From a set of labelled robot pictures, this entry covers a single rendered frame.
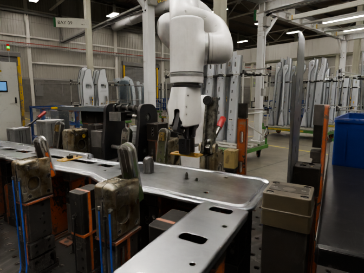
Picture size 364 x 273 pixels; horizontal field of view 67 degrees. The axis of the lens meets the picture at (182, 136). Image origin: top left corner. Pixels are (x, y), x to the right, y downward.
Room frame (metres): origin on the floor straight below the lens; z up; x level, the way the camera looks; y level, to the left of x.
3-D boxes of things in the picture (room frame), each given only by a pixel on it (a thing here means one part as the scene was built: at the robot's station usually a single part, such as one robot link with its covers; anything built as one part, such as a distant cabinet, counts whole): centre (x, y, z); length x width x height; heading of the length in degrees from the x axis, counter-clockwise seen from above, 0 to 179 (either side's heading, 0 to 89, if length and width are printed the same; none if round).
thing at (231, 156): (0.78, -0.14, 0.88); 0.04 x 0.04 x 0.36; 61
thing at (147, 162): (0.77, 0.10, 1.02); 0.03 x 0.03 x 0.07
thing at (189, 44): (0.70, -0.02, 1.34); 0.09 x 0.08 x 0.13; 92
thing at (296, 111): (0.57, -0.24, 1.17); 0.12 x 0.01 x 0.34; 151
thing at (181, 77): (0.71, -0.01, 1.26); 0.09 x 0.08 x 0.03; 151
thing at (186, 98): (0.70, -0.01, 1.20); 0.10 x 0.07 x 0.11; 151
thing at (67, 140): (1.15, 0.46, 0.89); 0.13 x 0.11 x 0.38; 151
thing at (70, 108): (1.34, 0.43, 1.16); 0.37 x 0.14 x 0.02; 61
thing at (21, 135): (1.37, 0.83, 0.88); 0.11 x 0.10 x 0.36; 151
